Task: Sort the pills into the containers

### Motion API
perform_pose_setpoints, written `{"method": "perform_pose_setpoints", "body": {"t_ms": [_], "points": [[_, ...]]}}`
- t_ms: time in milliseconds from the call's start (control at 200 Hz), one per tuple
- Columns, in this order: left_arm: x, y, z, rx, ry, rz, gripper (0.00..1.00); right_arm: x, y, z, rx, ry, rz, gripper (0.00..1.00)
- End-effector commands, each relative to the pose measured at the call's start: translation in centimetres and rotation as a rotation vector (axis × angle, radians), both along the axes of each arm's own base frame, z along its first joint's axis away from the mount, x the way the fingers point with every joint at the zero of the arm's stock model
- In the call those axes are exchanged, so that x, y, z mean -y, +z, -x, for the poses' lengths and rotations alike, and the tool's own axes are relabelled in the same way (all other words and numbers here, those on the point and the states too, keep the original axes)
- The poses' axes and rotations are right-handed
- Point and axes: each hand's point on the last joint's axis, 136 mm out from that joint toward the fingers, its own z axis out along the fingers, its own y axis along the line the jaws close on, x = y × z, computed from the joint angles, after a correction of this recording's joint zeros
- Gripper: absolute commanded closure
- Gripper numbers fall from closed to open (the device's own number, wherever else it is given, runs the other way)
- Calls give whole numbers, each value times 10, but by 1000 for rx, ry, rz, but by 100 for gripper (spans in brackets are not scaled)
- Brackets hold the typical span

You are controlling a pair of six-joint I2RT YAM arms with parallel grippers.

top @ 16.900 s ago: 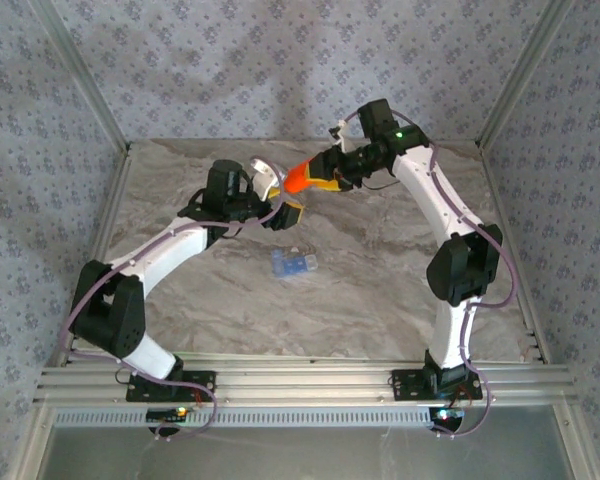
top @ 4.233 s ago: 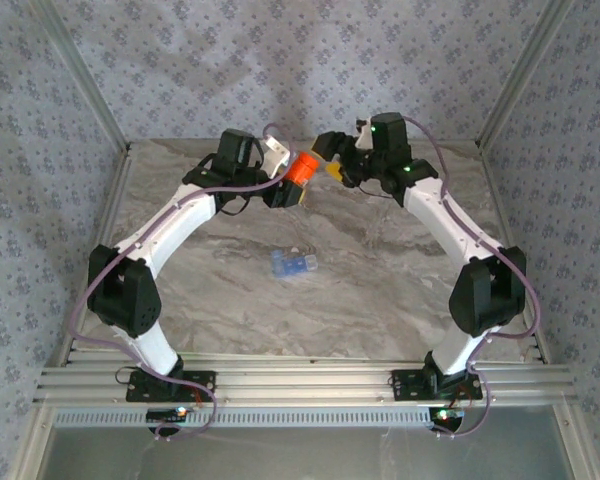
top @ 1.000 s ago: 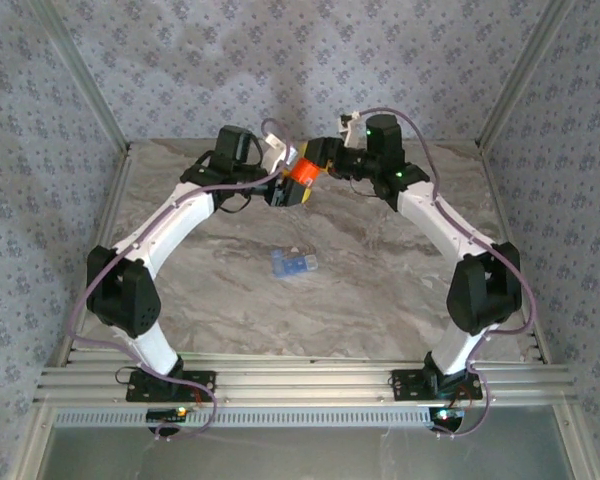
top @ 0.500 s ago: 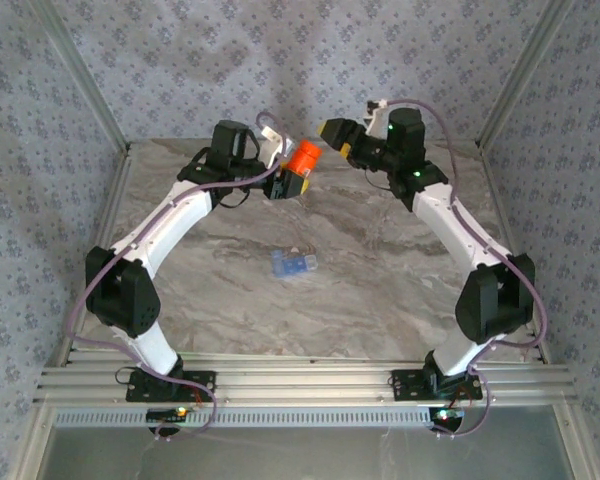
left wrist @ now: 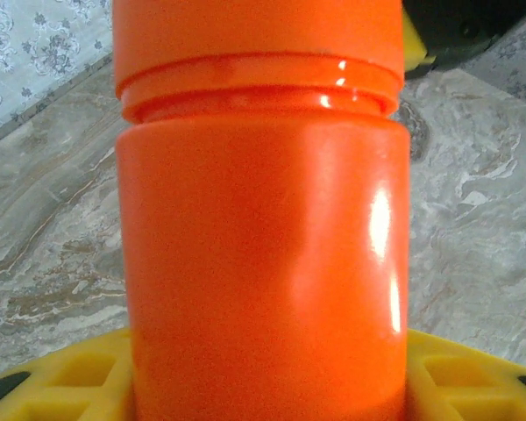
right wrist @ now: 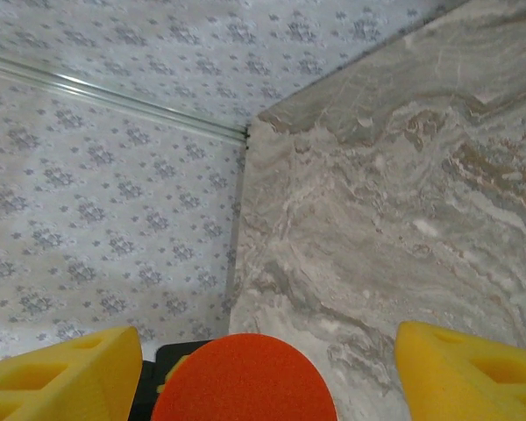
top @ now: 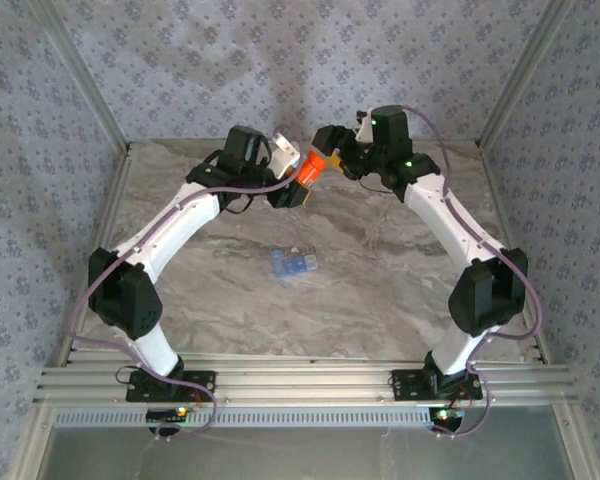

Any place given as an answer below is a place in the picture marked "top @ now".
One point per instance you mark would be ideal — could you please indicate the aluminium mounting rail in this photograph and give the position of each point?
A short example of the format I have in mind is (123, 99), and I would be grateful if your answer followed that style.
(305, 380)

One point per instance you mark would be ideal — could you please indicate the orange pill bottle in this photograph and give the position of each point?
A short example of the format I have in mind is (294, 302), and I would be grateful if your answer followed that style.
(307, 174)

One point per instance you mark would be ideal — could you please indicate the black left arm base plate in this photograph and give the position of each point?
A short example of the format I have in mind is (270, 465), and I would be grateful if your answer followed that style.
(195, 376)

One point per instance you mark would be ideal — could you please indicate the aluminium frame bar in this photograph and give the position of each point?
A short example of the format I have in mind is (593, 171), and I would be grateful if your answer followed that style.
(28, 450)
(580, 450)

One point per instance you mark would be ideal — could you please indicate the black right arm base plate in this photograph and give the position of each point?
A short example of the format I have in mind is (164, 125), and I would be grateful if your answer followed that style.
(405, 387)

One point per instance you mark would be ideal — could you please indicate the circuit board with led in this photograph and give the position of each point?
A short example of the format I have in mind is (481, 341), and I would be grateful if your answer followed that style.
(450, 415)
(162, 414)

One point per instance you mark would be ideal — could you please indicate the orange bottle cap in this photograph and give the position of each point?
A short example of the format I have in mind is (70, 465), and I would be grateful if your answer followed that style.
(318, 160)

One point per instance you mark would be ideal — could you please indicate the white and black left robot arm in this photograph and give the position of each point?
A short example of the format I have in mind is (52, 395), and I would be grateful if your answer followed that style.
(125, 300)

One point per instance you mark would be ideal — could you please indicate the translucent blue pill organizer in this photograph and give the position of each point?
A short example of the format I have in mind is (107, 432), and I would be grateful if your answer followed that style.
(290, 267)

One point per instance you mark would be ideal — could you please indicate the grey metal sheet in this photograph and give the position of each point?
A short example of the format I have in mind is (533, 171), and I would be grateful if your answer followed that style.
(305, 455)

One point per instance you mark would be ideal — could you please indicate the right circuit board with LED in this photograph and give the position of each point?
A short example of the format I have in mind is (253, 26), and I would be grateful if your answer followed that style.
(450, 415)

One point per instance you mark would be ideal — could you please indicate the left circuit board with LED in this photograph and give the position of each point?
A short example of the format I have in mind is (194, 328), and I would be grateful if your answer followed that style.
(162, 414)

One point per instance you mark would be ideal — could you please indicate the aluminium corner post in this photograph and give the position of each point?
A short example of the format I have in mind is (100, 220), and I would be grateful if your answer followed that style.
(524, 75)
(84, 75)

